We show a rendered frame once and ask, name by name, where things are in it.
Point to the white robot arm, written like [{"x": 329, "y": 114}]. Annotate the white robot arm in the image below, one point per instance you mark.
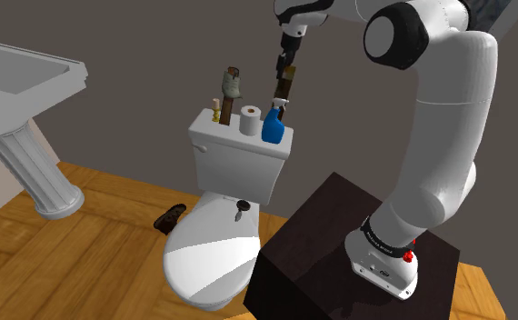
[{"x": 445, "y": 146}]

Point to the brown stick with tan band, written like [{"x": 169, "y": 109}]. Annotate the brown stick with tan band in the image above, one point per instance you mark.
[{"x": 282, "y": 94}]

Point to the small black round-headed object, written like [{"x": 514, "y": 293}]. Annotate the small black round-headed object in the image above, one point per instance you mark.
[{"x": 242, "y": 205}]

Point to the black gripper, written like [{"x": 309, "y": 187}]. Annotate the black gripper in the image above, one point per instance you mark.
[{"x": 291, "y": 44}]

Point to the white toilet paper roll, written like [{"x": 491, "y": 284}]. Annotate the white toilet paper roll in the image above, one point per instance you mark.
[{"x": 249, "y": 122}]

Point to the cream candle on gold holder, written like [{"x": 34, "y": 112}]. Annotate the cream candle on gold holder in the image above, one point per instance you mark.
[{"x": 216, "y": 110}]

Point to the dark robot stand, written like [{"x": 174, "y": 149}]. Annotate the dark robot stand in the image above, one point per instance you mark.
[{"x": 312, "y": 248}]

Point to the brown stick with grey cloth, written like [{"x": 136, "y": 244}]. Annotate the brown stick with grey cloth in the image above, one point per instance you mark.
[{"x": 231, "y": 86}]

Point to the white pedestal sink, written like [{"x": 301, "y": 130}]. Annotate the white pedestal sink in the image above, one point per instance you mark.
[{"x": 28, "y": 168}]

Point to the blue spray bottle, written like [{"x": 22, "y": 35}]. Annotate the blue spray bottle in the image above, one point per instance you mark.
[{"x": 272, "y": 128}]

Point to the dark brown oblong object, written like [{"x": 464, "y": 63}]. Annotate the dark brown oblong object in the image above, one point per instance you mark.
[{"x": 169, "y": 218}]

